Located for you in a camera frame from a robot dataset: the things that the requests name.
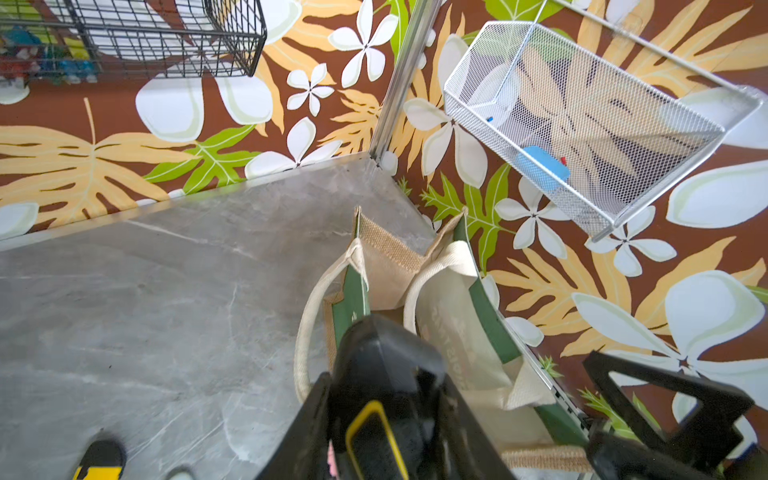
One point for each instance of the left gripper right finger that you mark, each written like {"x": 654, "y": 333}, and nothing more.
{"x": 664, "y": 424}

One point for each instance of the blue object in basket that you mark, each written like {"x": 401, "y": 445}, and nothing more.
{"x": 542, "y": 169}

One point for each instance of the green burlap Christmas tote bag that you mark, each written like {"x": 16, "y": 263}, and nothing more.
{"x": 441, "y": 297}

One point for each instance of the white mesh basket right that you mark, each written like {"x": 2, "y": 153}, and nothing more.
{"x": 630, "y": 117}

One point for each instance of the grey utility knife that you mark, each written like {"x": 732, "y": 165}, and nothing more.
{"x": 180, "y": 473}

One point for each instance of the black wire basket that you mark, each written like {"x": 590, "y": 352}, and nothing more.
{"x": 65, "y": 41}

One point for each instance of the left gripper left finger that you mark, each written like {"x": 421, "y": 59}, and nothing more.
{"x": 303, "y": 452}

